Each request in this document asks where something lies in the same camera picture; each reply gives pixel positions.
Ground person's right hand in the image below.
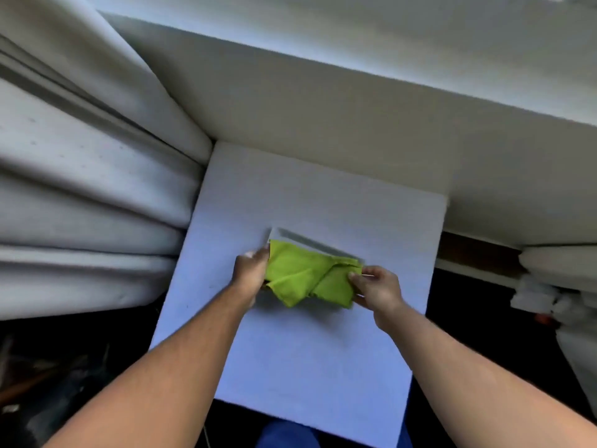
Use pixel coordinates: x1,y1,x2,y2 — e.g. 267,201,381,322
348,266,405,334

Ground person's left hand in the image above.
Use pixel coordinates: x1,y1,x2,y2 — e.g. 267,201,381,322
231,246,271,310

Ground green cloth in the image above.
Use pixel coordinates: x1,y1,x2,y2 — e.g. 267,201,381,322
263,239,364,309

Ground person's right forearm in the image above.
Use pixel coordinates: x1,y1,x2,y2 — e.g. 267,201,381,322
374,301,597,448

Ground person's left forearm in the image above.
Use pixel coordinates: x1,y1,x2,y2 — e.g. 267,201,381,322
43,284,256,448

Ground white foam board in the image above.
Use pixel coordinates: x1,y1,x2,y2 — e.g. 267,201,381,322
149,142,451,448

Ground brown wooden strip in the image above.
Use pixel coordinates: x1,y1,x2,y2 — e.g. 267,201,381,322
436,231,524,278

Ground large white foam slab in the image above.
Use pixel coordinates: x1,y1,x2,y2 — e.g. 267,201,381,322
81,0,597,251

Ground person's blue trousers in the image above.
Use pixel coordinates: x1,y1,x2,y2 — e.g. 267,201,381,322
255,416,412,448

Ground stack of white foam sheets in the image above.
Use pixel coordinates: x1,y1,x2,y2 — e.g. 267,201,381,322
0,0,214,322

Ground white foam offcuts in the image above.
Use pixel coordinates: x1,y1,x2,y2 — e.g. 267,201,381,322
510,245,597,397

